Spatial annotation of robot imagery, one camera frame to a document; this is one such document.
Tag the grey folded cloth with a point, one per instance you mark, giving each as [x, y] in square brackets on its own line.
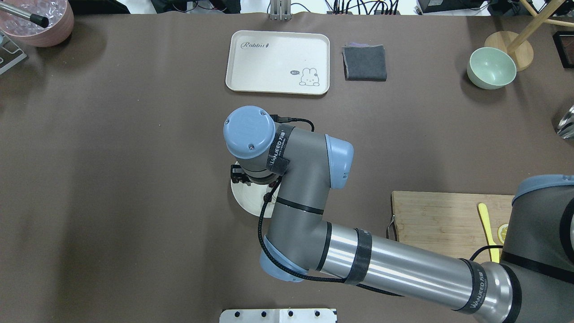
[364, 62]

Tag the wooden cup tree stand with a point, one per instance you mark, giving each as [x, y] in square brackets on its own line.
[516, 45]

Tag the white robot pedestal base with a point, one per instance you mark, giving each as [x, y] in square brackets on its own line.
[286, 315]

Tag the yellow plastic knife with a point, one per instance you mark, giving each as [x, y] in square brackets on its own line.
[486, 224]

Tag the metal scoop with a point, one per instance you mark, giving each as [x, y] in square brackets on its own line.
[565, 126]

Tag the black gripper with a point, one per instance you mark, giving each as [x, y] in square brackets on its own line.
[237, 174]

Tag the thick lemon half slice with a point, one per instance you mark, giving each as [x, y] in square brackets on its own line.
[502, 232]

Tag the pink bowl with ice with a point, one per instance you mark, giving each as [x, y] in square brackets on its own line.
[61, 22]

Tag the bamboo cutting board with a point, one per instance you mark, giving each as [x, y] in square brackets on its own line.
[448, 223]

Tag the aluminium frame post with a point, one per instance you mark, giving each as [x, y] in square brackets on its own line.
[280, 10]

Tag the metal muddler stick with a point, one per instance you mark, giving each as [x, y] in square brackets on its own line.
[41, 21]

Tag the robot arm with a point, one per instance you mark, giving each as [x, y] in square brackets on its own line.
[458, 149]

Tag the cream rabbit tray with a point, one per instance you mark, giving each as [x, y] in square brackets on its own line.
[279, 62]

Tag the beige round plate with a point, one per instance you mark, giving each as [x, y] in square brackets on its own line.
[251, 197]

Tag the mint green bowl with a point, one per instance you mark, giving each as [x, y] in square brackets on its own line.
[490, 68]

